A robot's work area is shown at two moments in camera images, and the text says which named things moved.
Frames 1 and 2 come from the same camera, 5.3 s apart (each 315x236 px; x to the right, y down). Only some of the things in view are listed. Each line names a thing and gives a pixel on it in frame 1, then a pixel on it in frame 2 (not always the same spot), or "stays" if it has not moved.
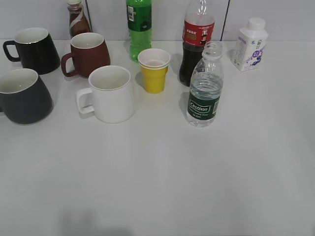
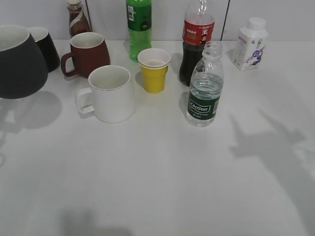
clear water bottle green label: x=205 y=86 stays
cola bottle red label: x=198 y=29 stays
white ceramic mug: x=110 y=97 stays
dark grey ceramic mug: x=24 y=99 → x=23 y=72
